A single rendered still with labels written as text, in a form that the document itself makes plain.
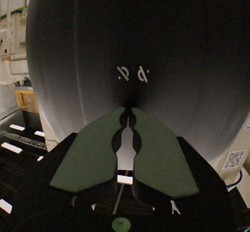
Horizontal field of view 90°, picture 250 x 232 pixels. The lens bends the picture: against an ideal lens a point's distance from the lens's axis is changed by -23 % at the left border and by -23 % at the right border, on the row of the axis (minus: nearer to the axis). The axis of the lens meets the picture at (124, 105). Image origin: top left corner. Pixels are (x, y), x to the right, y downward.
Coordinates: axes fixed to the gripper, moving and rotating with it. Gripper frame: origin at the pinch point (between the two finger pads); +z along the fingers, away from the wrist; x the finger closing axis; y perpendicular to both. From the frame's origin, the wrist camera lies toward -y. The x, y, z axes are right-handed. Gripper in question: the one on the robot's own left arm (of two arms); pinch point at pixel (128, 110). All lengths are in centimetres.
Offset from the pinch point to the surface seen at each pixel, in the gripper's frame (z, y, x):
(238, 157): 19.2, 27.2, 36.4
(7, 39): 347, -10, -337
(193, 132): 1.5, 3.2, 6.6
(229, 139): 2.2, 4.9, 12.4
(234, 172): 18, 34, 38
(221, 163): 19.0, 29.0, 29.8
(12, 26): 347, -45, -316
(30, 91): 602, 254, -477
